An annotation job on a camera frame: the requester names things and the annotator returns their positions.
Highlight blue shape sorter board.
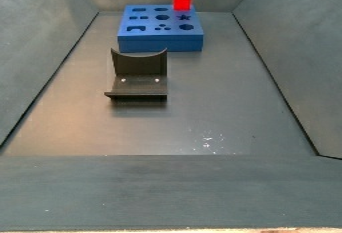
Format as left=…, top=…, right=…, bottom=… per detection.
left=117, top=4, right=204, bottom=53

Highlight red block peg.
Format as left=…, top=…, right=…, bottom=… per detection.
left=172, top=0, right=191, bottom=10

